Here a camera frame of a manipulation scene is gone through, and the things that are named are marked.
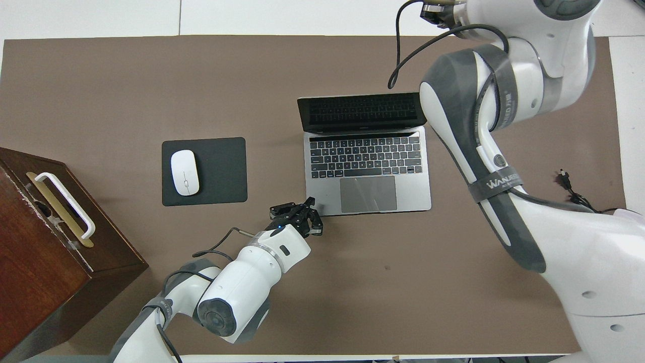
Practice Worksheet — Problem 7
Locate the dark left arm cable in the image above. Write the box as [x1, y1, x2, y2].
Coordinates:
[154, 227, 255, 363]

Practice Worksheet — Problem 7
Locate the silver grey laptop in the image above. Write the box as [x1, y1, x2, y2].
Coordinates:
[297, 92, 432, 216]

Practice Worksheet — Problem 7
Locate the black mouse pad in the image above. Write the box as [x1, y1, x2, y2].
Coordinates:
[161, 137, 248, 207]

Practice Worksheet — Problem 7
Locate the dark brown wooden box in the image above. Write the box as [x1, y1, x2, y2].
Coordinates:
[0, 147, 149, 361]

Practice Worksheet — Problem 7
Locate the black power cable with plug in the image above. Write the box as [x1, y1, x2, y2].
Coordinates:
[557, 170, 625, 215]

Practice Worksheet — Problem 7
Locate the brown table mat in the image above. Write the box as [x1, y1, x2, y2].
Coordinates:
[0, 35, 628, 356]

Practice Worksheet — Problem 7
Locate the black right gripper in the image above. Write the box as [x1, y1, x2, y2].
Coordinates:
[421, 0, 467, 28]

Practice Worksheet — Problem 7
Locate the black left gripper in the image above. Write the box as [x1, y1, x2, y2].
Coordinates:
[267, 197, 323, 237]

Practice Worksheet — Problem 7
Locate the white computer mouse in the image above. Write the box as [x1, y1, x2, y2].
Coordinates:
[170, 150, 200, 197]

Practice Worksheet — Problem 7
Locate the brass plate on box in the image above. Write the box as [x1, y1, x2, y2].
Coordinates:
[26, 171, 95, 249]

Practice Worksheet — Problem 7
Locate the white box handle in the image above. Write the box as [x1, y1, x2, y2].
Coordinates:
[34, 172, 96, 240]

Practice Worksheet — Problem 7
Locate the dark right arm cable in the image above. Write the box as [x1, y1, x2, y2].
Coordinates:
[388, 0, 509, 152]

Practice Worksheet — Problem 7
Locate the dark arm cable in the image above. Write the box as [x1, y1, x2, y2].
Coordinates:
[154, 227, 255, 363]
[388, 0, 509, 152]

